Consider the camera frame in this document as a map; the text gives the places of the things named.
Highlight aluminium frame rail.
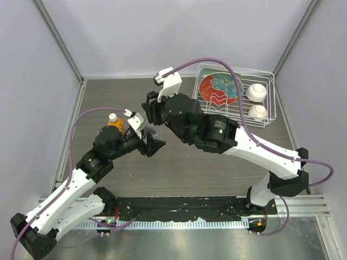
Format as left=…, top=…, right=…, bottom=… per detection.
left=284, top=195, right=330, bottom=217

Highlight orange juice bottle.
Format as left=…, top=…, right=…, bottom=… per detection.
left=108, top=116, right=125, bottom=135

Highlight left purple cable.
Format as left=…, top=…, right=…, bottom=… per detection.
left=10, top=107, right=142, bottom=260

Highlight white bottle cap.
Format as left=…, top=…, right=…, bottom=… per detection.
left=108, top=113, right=118, bottom=122

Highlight lower white bowl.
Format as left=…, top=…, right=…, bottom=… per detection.
left=248, top=105, right=267, bottom=121

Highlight red and teal plate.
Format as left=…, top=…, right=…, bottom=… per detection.
left=198, top=68, right=239, bottom=106

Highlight white wire dish rack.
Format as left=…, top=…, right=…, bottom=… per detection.
left=192, top=62, right=277, bottom=127

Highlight clear plastic bottle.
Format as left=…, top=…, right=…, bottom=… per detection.
left=142, top=120, right=160, bottom=138

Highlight slotted cable duct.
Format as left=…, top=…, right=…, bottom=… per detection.
left=75, top=218, right=249, bottom=231

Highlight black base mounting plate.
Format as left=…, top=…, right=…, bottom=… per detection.
left=97, top=196, right=278, bottom=222

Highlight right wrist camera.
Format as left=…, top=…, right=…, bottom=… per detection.
left=153, top=67, right=182, bottom=102

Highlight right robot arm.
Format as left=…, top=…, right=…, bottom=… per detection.
left=142, top=92, right=309, bottom=214

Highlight upper white bowl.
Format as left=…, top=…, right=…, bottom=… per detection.
left=246, top=83, right=267, bottom=102

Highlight white bowl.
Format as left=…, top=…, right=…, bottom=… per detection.
left=246, top=83, right=267, bottom=102
left=248, top=105, right=267, bottom=121

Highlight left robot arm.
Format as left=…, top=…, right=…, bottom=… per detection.
left=10, top=126, right=166, bottom=259

